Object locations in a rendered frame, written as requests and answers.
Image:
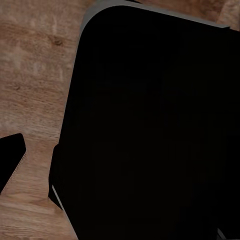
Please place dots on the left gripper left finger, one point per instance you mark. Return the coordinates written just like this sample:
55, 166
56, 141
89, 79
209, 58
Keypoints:
12, 149

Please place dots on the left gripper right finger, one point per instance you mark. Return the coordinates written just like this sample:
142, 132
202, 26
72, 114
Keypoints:
232, 149

